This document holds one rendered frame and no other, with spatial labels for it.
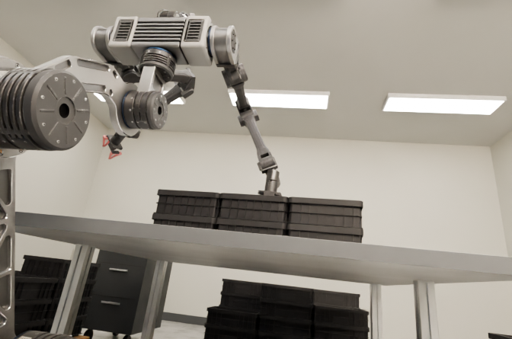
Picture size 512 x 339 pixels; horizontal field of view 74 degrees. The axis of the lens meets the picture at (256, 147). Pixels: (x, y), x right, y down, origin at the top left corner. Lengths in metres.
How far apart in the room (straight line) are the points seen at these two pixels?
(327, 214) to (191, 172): 4.15
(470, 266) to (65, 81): 0.99
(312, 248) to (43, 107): 0.67
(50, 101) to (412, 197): 4.89
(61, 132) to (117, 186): 5.02
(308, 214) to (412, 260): 0.58
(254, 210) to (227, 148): 4.00
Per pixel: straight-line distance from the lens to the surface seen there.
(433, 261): 0.93
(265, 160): 1.56
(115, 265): 3.22
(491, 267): 0.98
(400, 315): 5.04
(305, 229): 1.39
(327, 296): 3.20
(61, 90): 0.83
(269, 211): 1.43
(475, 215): 5.51
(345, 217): 1.41
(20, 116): 0.79
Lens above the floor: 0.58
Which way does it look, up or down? 22 degrees up
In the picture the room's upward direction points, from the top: 7 degrees clockwise
